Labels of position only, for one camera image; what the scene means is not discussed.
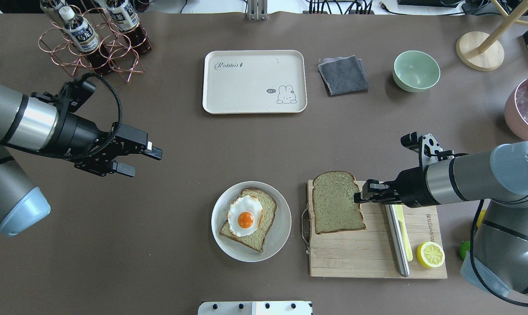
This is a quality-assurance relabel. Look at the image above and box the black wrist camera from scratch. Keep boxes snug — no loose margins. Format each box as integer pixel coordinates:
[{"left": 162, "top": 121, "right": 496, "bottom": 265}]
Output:
[
  {"left": 400, "top": 131, "right": 455, "bottom": 170},
  {"left": 31, "top": 78, "right": 96, "bottom": 113}
]

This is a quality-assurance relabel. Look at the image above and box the cream rabbit tray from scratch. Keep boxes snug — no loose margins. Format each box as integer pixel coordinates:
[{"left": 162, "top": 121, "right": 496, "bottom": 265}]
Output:
[{"left": 202, "top": 50, "right": 307, "bottom": 115}]

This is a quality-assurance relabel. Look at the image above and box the bread slice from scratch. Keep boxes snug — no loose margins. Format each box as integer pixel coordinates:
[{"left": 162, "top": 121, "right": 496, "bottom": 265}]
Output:
[
  {"left": 312, "top": 170, "right": 367, "bottom": 235},
  {"left": 219, "top": 187, "right": 276, "bottom": 252}
]

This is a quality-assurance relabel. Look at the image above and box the pink ice bucket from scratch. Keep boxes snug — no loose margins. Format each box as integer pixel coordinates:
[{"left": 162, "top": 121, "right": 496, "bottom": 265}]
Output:
[{"left": 504, "top": 78, "right": 528, "bottom": 141}]

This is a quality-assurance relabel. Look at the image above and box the yellow plastic knife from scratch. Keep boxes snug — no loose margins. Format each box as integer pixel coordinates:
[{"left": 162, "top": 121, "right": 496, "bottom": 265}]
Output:
[{"left": 395, "top": 205, "right": 413, "bottom": 262}]

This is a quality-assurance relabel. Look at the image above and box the half cut lemon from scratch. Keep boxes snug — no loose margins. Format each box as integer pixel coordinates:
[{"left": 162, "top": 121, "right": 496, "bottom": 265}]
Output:
[{"left": 416, "top": 241, "right": 445, "bottom": 269}]

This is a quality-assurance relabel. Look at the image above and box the bread slice under egg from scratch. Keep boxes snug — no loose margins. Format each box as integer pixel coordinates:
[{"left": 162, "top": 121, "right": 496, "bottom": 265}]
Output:
[{"left": 219, "top": 187, "right": 276, "bottom": 252}]

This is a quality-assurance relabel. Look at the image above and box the white round plate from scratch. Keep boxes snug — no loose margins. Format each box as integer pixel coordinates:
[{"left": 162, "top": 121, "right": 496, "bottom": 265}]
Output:
[{"left": 210, "top": 181, "right": 291, "bottom": 263}]

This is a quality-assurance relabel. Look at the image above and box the green bowl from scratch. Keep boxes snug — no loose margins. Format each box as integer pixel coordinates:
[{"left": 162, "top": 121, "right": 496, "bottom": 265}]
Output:
[{"left": 392, "top": 50, "right": 441, "bottom": 92}]

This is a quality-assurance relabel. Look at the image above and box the tea bottle upper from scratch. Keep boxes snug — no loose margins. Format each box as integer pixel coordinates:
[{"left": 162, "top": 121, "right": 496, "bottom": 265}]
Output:
[{"left": 58, "top": 6, "right": 112, "bottom": 75}]

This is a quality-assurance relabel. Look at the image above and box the grey folded cloth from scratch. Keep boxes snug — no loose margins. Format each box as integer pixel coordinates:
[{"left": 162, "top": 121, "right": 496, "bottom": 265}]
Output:
[{"left": 318, "top": 55, "right": 370, "bottom": 96}]

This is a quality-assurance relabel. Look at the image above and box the yellow lemon lower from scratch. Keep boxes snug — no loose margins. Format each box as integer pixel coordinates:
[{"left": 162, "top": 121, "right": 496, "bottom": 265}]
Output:
[{"left": 476, "top": 209, "right": 486, "bottom": 229}]

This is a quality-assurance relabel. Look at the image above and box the wooden cutting board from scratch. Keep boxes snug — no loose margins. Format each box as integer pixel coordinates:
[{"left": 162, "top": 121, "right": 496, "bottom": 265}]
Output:
[{"left": 307, "top": 181, "right": 442, "bottom": 279}]

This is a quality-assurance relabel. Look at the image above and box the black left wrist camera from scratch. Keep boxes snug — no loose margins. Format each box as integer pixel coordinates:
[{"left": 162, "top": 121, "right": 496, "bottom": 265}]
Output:
[{"left": 31, "top": 78, "right": 96, "bottom": 113}]

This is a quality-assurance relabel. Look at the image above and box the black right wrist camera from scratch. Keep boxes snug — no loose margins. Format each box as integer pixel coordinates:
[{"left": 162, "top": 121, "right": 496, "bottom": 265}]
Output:
[{"left": 400, "top": 131, "right": 455, "bottom": 170}]

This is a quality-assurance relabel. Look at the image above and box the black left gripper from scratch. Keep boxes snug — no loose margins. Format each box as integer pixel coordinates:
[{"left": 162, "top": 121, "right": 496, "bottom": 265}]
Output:
[{"left": 49, "top": 113, "right": 163, "bottom": 178}]

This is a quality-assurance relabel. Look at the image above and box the green lime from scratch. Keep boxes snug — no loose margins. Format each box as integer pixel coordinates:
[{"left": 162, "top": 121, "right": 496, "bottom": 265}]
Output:
[{"left": 458, "top": 241, "right": 471, "bottom": 261}]

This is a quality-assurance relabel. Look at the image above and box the fried egg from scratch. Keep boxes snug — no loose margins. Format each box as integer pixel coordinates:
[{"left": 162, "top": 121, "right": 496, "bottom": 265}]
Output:
[{"left": 227, "top": 195, "right": 262, "bottom": 237}]

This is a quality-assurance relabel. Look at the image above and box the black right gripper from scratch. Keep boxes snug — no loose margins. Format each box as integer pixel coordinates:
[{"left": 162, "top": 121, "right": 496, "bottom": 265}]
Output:
[{"left": 354, "top": 167, "right": 430, "bottom": 208}]

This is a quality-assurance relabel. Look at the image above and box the metal clamp at table edge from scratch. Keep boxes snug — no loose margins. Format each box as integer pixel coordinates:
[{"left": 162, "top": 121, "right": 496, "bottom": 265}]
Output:
[{"left": 246, "top": 0, "right": 268, "bottom": 21}]

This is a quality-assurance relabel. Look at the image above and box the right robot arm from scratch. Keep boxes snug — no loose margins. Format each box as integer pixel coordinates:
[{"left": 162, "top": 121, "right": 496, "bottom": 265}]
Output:
[{"left": 354, "top": 133, "right": 528, "bottom": 301}]

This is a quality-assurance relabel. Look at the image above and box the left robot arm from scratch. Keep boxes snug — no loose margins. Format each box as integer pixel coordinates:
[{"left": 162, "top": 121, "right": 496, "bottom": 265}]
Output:
[{"left": 0, "top": 73, "right": 162, "bottom": 237}]

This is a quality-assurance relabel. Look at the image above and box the copper wire bottle rack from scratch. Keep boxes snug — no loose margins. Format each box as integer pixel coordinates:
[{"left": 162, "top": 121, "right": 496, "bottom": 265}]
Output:
[{"left": 38, "top": 0, "right": 144, "bottom": 81}]

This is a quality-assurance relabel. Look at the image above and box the wooden stand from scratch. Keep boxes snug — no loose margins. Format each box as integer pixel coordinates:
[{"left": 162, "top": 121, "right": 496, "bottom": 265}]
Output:
[{"left": 456, "top": 0, "right": 528, "bottom": 71}]

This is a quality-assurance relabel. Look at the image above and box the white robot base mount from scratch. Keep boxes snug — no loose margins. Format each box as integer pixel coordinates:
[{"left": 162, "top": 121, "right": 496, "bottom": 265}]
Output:
[{"left": 198, "top": 301, "right": 313, "bottom": 315}]

